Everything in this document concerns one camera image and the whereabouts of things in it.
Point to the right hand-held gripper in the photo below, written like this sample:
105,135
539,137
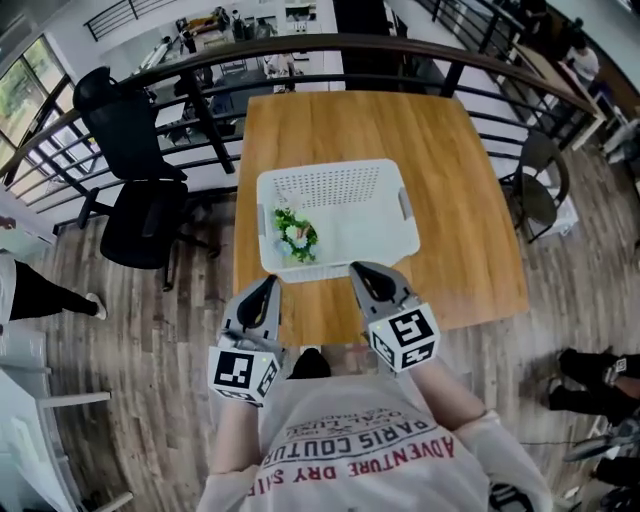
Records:
407,335

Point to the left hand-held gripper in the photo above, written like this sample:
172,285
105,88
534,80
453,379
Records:
235,372

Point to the green and white flowers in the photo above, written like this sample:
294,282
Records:
295,235

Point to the white perforated plastic basket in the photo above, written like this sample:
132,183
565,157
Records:
350,210

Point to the person's right forearm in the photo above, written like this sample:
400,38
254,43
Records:
447,395

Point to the person's left forearm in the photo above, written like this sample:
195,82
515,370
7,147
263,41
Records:
235,437

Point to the person's white printed t-shirt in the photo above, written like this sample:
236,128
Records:
370,450

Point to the dark round-back chair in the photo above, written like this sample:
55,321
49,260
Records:
542,185

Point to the black office chair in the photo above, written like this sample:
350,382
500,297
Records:
130,165

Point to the black railing with wooden handrail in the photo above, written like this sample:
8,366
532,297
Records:
320,44

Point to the white desk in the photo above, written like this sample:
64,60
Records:
30,430

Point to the long light wooden table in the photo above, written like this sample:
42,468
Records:
555,80

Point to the window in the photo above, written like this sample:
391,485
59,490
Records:
30,95

